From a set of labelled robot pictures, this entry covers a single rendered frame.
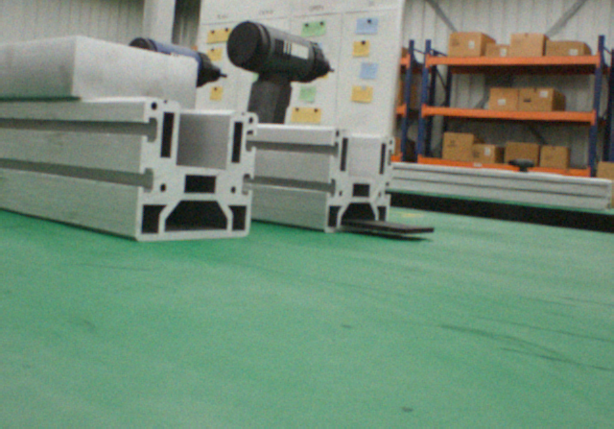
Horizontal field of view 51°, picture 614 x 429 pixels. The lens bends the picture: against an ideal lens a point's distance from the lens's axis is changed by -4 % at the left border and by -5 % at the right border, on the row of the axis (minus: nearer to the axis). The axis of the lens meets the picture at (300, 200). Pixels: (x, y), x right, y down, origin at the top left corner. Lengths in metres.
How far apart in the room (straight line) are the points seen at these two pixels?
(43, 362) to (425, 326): 0.13
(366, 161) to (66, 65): 0.28
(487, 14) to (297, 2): 8.10
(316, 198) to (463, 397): 0.39
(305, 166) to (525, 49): 9.99
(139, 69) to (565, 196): 1.58
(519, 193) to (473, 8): 10.19
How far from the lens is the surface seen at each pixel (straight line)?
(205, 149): 0.46
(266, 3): 4.23
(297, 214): 0.56
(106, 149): 0.43
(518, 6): 11.82
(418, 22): 12.47
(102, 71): 0.47
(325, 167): 0.54
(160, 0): 9.29
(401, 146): 10.98
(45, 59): 0.49
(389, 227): 0.54
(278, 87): 0.84
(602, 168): 2.40
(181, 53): 1.03
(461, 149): 10.78
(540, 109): 10.34
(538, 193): 1.97
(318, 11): 3.97
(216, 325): 0.22
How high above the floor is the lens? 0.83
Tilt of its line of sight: 3 degrees down
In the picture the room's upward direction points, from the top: 5 degrees clockwise
